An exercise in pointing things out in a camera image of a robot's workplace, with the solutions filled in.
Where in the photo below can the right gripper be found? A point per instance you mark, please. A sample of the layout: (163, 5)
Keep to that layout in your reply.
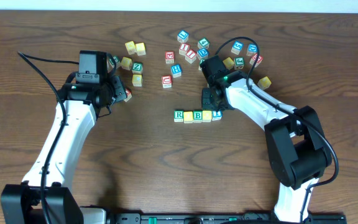
(206, 104)

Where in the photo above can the blue T block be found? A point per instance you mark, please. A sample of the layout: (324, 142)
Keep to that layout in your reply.
(216, 115)

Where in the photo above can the yellow O block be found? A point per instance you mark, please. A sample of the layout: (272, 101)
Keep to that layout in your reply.
(188, 117)
(206, 116)

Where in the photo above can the green B block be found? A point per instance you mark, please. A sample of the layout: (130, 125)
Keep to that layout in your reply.
(197, 116)

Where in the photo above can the green R block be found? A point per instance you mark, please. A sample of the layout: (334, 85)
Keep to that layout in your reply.
(178, 116)

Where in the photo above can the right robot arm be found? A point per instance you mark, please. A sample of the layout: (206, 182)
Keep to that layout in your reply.
(298, 151)

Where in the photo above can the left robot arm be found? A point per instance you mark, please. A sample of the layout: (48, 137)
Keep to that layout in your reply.
(44, 194)

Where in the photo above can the yellow block centre right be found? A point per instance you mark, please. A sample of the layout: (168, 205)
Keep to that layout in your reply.
(228, 63)

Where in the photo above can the green J block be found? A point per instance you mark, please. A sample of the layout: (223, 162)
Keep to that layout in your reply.
(239, 63)

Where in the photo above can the blue D block centre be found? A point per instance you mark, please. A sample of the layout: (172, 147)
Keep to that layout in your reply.
(202, 53)

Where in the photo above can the blue d block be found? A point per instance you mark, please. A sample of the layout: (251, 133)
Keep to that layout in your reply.
(251, 50)
(202, 53)

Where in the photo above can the blue H block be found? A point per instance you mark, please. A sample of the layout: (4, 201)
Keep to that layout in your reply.
(176, 70)

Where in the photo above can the red I block lower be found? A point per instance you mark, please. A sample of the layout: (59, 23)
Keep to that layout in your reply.
(191, 56)

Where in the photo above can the red i block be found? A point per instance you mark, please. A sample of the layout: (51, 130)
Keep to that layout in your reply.
(184, 47)
(191, 56)

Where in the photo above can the red U block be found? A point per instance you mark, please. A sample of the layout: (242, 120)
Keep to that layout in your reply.
(167, 81)

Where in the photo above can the yellow block far right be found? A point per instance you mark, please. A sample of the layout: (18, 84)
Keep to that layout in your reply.
(264, 83)

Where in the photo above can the green 4 block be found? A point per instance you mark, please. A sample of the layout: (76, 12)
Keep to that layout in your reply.
(203, 43)

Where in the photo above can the blue 5 block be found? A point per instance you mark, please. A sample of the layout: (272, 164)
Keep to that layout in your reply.
(237, 47)

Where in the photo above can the red I block upper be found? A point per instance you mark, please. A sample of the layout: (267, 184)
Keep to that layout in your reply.
(184, 47)

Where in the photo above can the red M block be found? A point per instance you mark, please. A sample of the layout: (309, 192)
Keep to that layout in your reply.
(257, 59)

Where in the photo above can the red E block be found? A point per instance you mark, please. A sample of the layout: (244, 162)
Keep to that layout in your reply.
(169, 57)

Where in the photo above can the blue D block right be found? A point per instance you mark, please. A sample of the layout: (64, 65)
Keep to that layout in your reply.
(251, 50)

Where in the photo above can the blue L block top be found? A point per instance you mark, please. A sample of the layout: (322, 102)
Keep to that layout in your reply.
(182, 36)

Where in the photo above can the yellow block below Z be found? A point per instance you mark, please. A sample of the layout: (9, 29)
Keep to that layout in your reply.
(137, 80)

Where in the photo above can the green Z block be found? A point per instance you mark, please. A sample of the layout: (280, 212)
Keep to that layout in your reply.
(137, 68)

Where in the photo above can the red A block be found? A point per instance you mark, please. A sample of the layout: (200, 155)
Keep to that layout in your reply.
(128, 94)

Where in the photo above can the yellow block beside L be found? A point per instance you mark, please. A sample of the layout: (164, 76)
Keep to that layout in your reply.
(126, 63)

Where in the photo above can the yellow block top left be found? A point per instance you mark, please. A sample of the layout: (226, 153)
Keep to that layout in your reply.
(130, 47)

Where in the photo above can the green L block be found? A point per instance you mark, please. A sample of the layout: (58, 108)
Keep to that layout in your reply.
(116, 60)

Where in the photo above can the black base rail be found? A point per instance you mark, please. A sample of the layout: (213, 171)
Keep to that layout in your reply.
(136, 218)

